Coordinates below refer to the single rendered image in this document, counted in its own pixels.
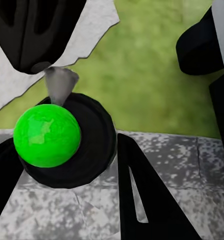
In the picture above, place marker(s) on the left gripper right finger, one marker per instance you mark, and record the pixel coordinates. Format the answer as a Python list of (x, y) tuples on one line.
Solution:
[(166, 220)]

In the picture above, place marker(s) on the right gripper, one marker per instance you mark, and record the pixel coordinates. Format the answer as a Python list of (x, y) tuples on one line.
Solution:
[(34, 33)]

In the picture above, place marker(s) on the insectifuge atomizer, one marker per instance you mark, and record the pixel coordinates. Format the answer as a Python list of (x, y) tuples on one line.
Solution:
[(68, 139)]

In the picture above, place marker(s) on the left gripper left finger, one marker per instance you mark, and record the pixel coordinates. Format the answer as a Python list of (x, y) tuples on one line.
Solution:
[(11, 169)]

